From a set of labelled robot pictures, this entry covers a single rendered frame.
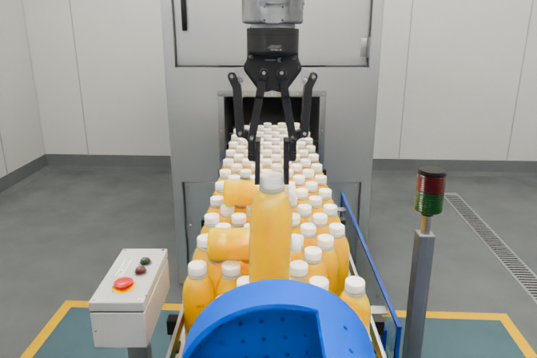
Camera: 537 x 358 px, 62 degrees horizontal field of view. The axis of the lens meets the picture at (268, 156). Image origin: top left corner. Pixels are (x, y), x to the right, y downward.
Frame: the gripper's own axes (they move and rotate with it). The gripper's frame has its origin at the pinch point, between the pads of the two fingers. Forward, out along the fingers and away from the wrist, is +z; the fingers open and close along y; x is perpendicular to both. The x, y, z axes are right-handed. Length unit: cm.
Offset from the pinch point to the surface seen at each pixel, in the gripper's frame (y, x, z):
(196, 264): -15.4, 16.5, 27.6
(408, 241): 107, 236, 134
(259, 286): -1.8, -12.5, 14.3
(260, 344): -1.6, -11.4, 24.8
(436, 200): 37.8, 27.0, 17.2
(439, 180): 37.8, 27.0, 12.6
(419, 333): 38, 29, 54
